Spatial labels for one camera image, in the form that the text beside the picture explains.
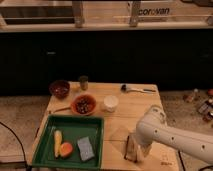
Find green plastic tray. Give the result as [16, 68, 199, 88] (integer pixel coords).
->
[32, 115, 104, 170]

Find wooden shelf with sign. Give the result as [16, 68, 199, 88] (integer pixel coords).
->
[0, 0, 213, 33]

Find orange fruit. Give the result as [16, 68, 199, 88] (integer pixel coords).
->
[59, 142, 73, 158]

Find wooden spoon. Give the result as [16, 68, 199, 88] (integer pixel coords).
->
[47, 107, 70, 114]

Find yellow corn cob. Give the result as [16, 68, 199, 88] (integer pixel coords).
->
[54, 130, 62, 158]

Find orange bowl with beans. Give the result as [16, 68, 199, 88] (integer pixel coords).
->
[71, 94, 96, 116]

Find blue sponge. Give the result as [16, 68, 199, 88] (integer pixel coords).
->
[77, 137, 95, 161]

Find small dark glass jar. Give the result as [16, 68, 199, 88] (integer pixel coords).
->
[79, 75, 88, 91]

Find dark red bowl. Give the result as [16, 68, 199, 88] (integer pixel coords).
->
[49, 80, 70, 99]

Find white paper cup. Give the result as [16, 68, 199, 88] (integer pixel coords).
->
[103, 95, 119, 112]

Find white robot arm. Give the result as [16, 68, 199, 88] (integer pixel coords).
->
[124, 105, 213, 165]

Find black cable left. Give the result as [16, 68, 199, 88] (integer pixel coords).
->
[0, 121, 33, 171]

